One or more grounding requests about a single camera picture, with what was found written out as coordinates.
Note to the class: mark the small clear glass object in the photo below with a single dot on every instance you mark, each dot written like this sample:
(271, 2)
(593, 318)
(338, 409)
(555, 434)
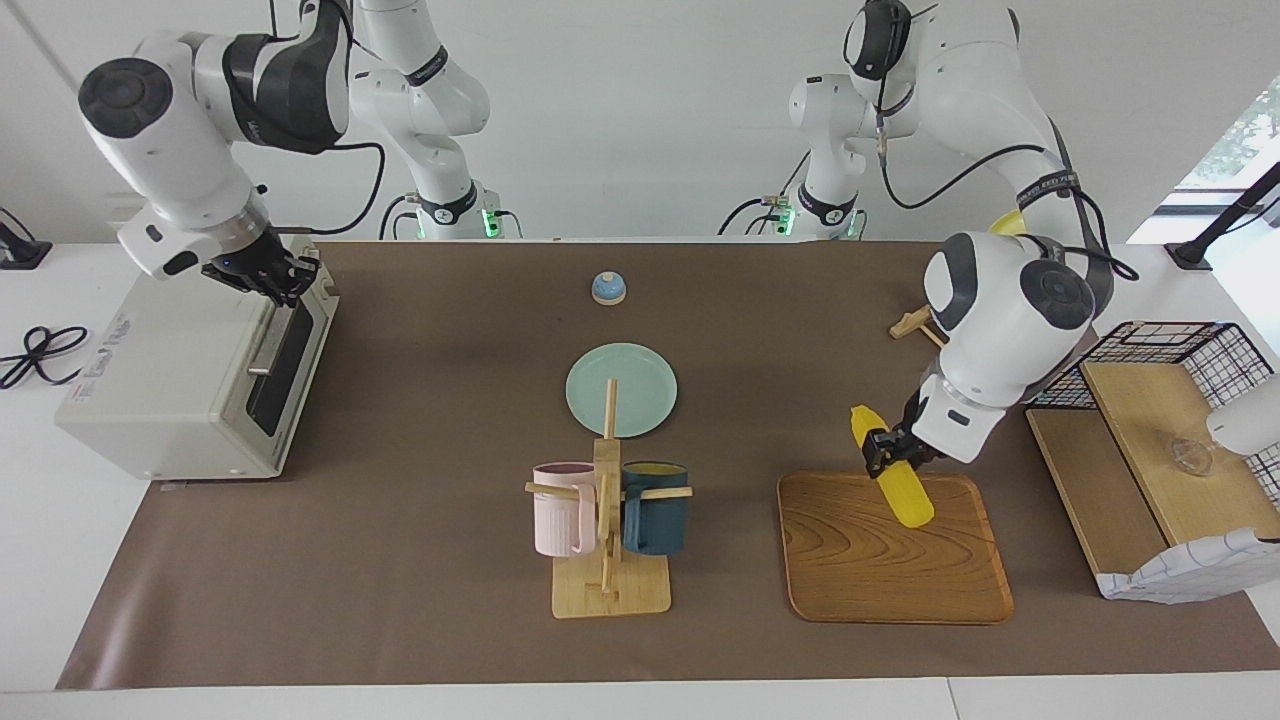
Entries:
(1193, 457)

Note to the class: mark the brown wooden tray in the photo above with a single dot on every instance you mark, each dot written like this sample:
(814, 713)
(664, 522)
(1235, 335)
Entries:
(870, 570)

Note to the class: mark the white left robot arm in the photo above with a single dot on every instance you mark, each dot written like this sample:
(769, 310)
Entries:
(1010, 300)

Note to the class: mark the pale green plate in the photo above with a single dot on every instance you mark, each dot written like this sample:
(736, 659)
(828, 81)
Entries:
(640, 385)

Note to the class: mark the yellow corn cob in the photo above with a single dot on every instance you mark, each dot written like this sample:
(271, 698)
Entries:
(910, 500)

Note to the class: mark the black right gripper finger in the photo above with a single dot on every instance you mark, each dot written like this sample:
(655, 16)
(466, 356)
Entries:
(285, 294)
(309, 272)

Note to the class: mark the wooden mug tree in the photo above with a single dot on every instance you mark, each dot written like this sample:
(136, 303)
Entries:
(608, 590)

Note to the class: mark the dark blue mug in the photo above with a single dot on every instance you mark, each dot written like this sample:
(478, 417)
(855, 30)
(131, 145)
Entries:
(655, 520)

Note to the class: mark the wooden plate rack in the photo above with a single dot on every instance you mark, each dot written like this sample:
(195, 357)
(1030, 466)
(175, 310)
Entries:
(912, 325)

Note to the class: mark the black angled stand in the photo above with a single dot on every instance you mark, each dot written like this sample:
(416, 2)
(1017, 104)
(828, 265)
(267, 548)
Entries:
(1195, 252)

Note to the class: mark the light wooden two-step shelf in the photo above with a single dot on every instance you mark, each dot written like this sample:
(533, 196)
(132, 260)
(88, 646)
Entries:
(1150, 420)

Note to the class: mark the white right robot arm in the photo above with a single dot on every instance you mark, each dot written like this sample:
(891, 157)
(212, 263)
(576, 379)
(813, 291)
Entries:
(170, 150)

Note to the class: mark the black clamp mount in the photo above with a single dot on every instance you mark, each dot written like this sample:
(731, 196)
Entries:
(20, 255)

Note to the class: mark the white checkered cloth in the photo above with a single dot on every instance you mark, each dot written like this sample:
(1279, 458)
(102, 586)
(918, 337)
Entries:
(1190, 575)

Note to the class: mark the beige toaster oven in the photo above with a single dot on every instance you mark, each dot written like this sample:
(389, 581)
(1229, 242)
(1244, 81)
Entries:
(170, 380)

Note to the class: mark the pink mug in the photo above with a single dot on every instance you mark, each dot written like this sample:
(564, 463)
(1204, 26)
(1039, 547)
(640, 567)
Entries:
(558, 515)

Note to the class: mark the white rounded device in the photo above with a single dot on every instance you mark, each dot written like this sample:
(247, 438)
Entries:
(1250, 418)

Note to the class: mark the yellow plate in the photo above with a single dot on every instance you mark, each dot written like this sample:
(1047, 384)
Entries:
(1008, 224)

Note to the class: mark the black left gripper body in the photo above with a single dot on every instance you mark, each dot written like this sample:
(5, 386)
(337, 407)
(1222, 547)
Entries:
(905, 440)

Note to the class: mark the brown table mat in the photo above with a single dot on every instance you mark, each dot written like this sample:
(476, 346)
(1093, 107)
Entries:
(450, 550)

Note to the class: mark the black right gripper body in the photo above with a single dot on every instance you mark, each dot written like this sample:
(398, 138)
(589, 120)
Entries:
(255, 265)

